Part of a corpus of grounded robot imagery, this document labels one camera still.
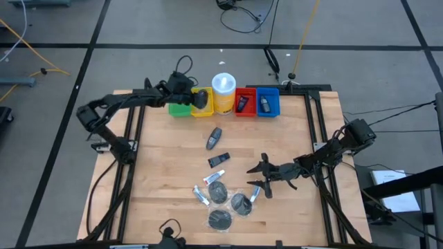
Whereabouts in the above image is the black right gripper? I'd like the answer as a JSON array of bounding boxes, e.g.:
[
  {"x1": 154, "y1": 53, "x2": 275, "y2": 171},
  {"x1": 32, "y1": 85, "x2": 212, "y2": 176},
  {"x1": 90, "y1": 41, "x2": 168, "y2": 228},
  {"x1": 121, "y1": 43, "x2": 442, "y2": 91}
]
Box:
[{"x1": 246, "y1": 153, "x2": 304, "y2": 199}]

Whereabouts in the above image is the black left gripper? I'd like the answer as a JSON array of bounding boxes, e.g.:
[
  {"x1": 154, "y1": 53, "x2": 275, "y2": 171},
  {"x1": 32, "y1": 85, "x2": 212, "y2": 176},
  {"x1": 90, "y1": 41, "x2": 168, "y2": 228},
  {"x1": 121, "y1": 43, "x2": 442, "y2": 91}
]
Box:
[{"x1": 164, "y1": 71, "x2": 208, "y2": 109}]

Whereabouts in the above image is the black pad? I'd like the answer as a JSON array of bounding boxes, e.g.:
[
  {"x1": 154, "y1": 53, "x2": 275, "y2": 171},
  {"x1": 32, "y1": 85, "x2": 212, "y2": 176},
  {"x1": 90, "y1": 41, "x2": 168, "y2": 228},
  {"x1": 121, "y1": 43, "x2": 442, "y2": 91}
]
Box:
[
  {"x1": 228, "y1": 192, "x2": 254, "y2": 218},
  {"x1": 206, "y1": 208, "x2": 233, "y2": 232},
  {"x1": 193, "y1": 89, "x2": 210, "y2": 111},
  {"x1": 206, "y1": 179, "x2": 230, "y2": 205}
]

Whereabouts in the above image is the small white toothpaste tube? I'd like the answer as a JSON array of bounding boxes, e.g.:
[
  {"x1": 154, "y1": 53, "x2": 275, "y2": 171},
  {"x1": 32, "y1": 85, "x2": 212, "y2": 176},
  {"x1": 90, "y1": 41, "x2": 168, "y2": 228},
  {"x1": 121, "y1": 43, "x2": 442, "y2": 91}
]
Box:
[
  {"x1": 192, "y1": 185, "x2": 210, "y2": 207},
  {"x1": 248, "y1": 185, "x2": 262, "y2": 203}
]

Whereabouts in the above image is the dark blue squeeze tube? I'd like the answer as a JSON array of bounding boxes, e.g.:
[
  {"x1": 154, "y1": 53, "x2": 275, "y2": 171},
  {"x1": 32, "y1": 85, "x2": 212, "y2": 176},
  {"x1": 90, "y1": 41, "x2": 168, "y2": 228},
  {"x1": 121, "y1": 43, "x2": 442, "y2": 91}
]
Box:
[
  {"x1": 236, "y1": 95, "x2": 250, "y2": 113},
  {"x1": 207, "y1": 152, "x2": 231, "y2": 169}
]

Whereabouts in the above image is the white tube with red end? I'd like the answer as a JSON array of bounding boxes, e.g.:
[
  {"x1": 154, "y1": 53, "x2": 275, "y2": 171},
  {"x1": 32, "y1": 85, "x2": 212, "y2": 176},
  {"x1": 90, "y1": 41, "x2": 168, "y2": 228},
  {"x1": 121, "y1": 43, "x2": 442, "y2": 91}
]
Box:
[{"x1": 202, "y1": 169, "x2": 226, "y2": 187}]

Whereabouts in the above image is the yellow plastic basket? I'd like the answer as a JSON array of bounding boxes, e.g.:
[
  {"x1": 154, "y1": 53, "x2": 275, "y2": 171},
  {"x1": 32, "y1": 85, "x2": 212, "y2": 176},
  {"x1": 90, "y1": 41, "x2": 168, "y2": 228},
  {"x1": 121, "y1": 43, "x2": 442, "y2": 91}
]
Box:
[{"x1": 190, "y1": 86, "x2": 215, "y2": 118}]

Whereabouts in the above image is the green plastic basket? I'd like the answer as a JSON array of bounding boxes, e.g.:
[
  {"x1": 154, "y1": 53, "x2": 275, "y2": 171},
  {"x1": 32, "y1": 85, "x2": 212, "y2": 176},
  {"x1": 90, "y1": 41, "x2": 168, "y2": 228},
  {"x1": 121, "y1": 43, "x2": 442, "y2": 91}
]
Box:
[{"x1": 168, "y1": 102, "x2": 192, "y2": 118}]

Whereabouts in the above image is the yellow wipes canister white lid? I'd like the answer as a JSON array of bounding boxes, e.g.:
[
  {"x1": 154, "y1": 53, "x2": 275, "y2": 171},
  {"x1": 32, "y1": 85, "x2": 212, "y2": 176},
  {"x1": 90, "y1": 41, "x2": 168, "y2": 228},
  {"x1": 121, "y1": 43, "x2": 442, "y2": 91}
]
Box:
[{"x1": 211, "y1": 72, "x2": 237, "y2": 116}]

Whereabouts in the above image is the red plastic basket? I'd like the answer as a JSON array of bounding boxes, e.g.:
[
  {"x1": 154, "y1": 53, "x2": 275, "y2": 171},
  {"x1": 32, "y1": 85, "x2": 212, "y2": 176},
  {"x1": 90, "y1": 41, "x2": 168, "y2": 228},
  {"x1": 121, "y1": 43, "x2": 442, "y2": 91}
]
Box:
[{"x1": 234, "y1": 87, "x2": 257, "y2": 118}]

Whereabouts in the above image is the blue plastic basket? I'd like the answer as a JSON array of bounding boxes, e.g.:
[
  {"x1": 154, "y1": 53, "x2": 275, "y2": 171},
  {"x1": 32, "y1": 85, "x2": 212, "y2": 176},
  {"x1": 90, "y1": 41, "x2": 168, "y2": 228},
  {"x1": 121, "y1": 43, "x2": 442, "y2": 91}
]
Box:
[{"x1": 256, "y1": 87, "x2": 280, "y2": 118}]

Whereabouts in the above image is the black stand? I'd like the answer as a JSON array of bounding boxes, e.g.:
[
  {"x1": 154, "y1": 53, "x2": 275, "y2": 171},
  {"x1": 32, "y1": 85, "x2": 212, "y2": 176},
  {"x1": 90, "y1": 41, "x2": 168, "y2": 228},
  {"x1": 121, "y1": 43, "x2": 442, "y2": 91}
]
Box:
[{"x1": 359, "y1": 165, "x2": 443, "y2": 249}]

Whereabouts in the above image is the white booklet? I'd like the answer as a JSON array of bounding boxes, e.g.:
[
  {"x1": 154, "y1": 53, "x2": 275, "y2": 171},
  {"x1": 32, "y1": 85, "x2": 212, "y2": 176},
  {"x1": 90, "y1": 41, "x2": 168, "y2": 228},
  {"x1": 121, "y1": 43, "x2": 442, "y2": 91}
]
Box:
[{"x1": 370, "y1": 169, "x2": 422, "y2": 214}]

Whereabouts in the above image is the grey-blue furniture base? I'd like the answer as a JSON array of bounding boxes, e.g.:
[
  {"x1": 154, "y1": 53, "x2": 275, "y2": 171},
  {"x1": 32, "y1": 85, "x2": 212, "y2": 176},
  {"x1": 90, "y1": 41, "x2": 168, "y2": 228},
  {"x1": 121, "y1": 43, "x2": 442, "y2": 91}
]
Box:
[
  {"x1": 8, "y1": 0, "x2": 73, "y2": 8},
  {"x1": 0, "y1": 76, "x2": 37, "y2": 88}
]

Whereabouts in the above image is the black caster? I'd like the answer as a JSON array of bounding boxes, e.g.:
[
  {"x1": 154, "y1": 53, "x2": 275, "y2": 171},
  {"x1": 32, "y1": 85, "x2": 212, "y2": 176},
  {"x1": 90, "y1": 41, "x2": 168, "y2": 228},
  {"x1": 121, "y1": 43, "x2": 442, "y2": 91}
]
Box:
[{"x1": 0, "y1": 106, "x2": 15, "y2": 125}]

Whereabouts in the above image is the black cable bundle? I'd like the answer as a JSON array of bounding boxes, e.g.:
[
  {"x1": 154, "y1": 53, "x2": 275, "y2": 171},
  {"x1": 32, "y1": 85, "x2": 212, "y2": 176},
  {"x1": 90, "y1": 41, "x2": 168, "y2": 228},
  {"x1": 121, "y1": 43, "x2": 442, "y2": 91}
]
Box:
[{"x1": 263, "y1": 0, "x2": 280, "y2": 75}]

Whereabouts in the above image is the black device with cable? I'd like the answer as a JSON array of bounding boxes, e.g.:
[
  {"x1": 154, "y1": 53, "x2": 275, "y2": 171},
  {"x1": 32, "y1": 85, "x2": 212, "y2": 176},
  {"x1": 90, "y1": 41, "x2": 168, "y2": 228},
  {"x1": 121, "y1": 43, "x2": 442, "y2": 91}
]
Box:
[{"x1": 216, "y1": 0, "x2": 264, "y2": 35}]

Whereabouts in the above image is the black camera on mount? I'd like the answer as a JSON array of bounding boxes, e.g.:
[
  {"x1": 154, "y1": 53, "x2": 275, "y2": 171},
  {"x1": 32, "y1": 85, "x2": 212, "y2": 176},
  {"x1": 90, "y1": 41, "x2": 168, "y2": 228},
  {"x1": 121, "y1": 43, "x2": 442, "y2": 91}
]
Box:
[{"x1": 157, "y1": 218, "x2": 188, "y2": 249}]

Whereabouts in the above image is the yellow hanging cable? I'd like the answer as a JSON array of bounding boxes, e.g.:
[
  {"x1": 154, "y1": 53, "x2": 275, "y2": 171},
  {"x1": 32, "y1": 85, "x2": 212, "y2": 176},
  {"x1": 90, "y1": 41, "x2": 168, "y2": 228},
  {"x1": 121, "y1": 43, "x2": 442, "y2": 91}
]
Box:
[{"x1": 292, "y1": 0, "x2": 321, "y2": 75}]

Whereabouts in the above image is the yellow floor cable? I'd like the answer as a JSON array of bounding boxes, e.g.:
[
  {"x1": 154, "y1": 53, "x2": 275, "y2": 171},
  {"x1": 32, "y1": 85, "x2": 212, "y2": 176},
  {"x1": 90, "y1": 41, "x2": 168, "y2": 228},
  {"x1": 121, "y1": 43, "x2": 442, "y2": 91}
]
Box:
[{"x1": 0, "y1": 19, "x2": 71, "y2": 103}]

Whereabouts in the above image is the black power cable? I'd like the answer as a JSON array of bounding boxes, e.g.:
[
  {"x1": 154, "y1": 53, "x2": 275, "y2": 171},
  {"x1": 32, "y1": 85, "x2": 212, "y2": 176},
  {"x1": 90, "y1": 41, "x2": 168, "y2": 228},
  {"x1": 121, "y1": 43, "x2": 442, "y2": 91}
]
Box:
[{"x1": 372, "y1": 129, "x2": 440, "y2": 134}]

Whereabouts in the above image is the grey post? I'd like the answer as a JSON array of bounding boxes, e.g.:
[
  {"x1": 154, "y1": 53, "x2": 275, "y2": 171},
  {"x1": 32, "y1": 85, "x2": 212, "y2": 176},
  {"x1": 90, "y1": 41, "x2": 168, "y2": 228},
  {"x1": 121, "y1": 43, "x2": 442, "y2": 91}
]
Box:
[{"x1": 435, "y1": 91, "x2": 443, "y2": 153}]

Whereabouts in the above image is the white cable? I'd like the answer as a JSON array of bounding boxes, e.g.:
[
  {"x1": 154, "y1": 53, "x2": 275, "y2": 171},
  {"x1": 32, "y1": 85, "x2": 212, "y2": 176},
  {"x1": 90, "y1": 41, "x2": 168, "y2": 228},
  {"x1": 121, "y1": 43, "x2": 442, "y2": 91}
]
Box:
[{"x1": 0, "y1": 0, "x2": 28, "y2": 63}]

